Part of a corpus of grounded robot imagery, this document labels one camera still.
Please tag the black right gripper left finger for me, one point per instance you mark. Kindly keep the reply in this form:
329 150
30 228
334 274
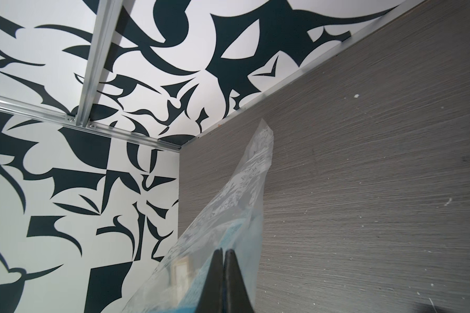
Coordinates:
211 300

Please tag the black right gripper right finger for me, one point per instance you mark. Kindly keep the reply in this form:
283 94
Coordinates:
236 299

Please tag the clear vacuum bag blue zip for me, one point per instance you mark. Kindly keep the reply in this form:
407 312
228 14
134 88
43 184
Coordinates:
239 201

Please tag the light teal towel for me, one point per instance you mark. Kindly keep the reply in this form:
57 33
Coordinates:
246 240

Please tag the wooden picture frame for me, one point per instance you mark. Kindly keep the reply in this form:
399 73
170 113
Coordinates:
180 274

